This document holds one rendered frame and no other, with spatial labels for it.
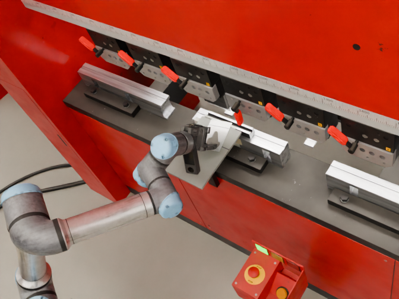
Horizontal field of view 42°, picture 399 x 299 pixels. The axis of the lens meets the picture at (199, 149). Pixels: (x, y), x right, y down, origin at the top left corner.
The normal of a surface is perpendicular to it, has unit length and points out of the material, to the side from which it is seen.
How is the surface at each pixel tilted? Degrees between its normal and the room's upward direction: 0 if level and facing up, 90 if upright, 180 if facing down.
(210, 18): 90
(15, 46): 90
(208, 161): 0
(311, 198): 0
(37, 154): 0
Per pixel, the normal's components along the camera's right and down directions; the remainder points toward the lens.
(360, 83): -0.55, 0.76
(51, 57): 0.79, 0.35
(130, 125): -0.25, -0.55
